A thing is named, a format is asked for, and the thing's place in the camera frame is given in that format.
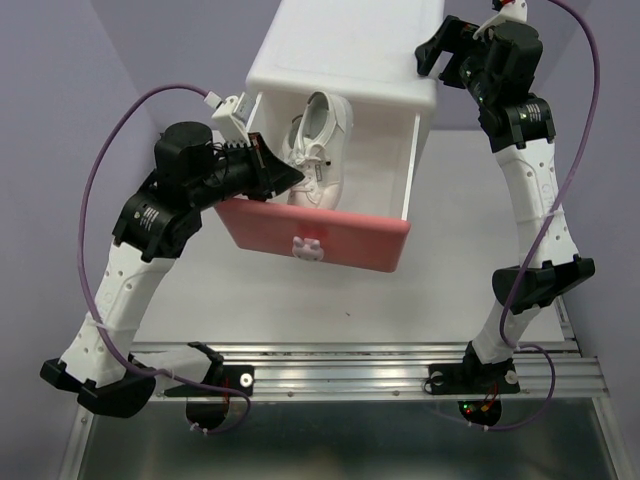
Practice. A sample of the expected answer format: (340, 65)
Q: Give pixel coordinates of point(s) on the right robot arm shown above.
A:
(496, 64)

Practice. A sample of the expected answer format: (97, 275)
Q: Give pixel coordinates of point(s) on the pink bunny upper knob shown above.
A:
(307, 249)

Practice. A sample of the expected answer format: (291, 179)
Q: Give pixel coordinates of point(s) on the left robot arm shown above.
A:
(192, 174)

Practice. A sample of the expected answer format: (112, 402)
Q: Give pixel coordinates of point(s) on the white sneaker front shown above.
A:
(316, 145)

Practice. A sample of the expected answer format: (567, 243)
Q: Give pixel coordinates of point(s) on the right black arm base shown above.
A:
(457, 379)

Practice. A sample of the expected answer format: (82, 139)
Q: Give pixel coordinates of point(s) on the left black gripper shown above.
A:
(272, 175)

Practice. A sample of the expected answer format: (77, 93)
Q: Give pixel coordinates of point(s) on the dark pink drawer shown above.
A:
(370, 225)

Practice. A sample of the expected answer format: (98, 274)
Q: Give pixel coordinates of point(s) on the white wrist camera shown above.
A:
(230, 116)
(507, 11)

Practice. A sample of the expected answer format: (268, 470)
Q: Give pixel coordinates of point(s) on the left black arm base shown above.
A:
(236, 377)

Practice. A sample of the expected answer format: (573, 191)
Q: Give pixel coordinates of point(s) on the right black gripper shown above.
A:
(448, 39)

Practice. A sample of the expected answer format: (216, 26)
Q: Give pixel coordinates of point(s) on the aluminium mounting rail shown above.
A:
(324, 372)

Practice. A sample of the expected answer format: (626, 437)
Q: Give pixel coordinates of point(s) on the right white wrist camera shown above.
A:
(507, 11)

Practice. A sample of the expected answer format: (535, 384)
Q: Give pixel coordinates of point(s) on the white shoe cabinet body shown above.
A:
(361, 50)

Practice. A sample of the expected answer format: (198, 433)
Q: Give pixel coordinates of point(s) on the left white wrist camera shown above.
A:
(230, 116)

